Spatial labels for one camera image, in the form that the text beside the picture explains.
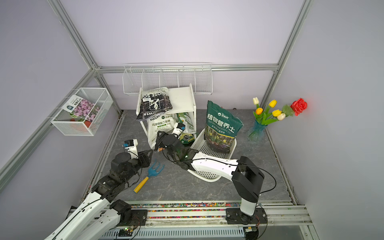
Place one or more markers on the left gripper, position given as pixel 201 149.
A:
pixel 143 156

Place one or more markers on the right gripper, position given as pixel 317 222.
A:
pixel 163 136

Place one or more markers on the white fertilizer bag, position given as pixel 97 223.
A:
pixel 164 123

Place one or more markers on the white green small bag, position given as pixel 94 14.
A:
pixel 186 119

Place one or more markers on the black rose soil bag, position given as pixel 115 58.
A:
pixel 154 102

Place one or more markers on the tall green soil bag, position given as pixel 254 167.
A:
pixel 221 128

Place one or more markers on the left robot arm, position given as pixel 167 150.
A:
pixel 100 211

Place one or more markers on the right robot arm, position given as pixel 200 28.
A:
pixel 247 178

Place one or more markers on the white three-tier shelf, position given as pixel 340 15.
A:
pixel 183 101

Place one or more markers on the blue yellow garden fork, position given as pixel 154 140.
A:
pixel 153 171

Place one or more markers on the green yellow packet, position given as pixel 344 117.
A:
pixel 187 139

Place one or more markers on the white perforated plastic basket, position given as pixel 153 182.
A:
pixel 209 165

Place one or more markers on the purple flower seed packet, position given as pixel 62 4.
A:
pixel 81 109

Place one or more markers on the glass vase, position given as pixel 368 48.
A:
pixel 256 132

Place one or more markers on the tulip bouquet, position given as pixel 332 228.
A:
pixel 268 116

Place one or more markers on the red artificial rose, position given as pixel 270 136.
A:
pixel 299 106

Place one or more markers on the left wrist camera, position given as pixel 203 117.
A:
pixel 131 147

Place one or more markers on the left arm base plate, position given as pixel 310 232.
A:
pixel 136 218

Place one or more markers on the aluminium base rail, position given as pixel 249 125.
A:
pixel 207 221

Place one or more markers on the white wire wall rack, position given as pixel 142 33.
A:
pixel 147 76

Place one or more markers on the white wire cube basket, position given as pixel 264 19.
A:
pixel 68 126

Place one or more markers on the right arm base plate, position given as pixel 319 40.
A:
pixel 234 216

